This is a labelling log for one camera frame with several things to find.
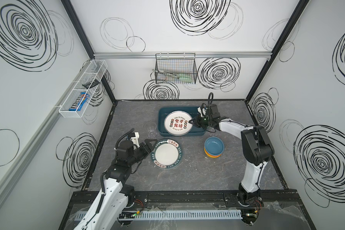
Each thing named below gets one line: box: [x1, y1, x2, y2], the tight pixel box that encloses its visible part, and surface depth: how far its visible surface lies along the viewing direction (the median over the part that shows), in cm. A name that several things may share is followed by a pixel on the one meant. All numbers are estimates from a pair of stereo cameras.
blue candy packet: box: [69, 92, 91, 112], surface depth 71 cm
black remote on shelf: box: [81, 79, 101, 90], surface depth 81 cm
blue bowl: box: [204, 136, 225, 156], surface depth 87 cm
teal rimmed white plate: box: [151, 138, 183, 170], surface depth 89 cm
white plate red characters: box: [163, 110, 194, 137], surface depth 96 cm
